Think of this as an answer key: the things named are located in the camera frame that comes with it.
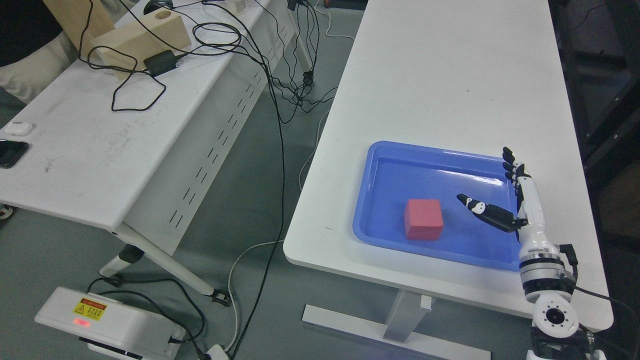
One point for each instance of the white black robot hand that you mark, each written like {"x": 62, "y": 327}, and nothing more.
{"x": 529, "y": 222}

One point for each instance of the pink block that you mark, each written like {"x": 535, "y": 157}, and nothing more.
{"x": 423, "y": 219}

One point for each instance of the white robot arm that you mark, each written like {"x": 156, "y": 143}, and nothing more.
{"x": 556, "y": 332}

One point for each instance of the blue tray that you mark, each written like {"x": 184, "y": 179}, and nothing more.
{"x": 395, "y": 173}

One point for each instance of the wooden block with hole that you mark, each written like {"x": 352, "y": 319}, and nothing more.
{"x": 126, "y": 47}

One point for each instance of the white power strip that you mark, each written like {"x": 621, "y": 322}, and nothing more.
{"x": 217, "y": 352}

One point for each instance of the white folding table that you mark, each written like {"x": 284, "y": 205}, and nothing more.
{"x": 142, "y": 175}

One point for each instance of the black power adapter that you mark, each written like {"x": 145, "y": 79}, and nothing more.
{"x": 161, "y": 63}

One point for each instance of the white box device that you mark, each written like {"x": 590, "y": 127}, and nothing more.
{"x": 110, "y": 327}

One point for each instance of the white earbuds case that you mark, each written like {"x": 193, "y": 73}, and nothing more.
{"x": 18, "y": 128}

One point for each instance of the black smartphone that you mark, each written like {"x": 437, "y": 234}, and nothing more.
{"x": 11, "y": 152}

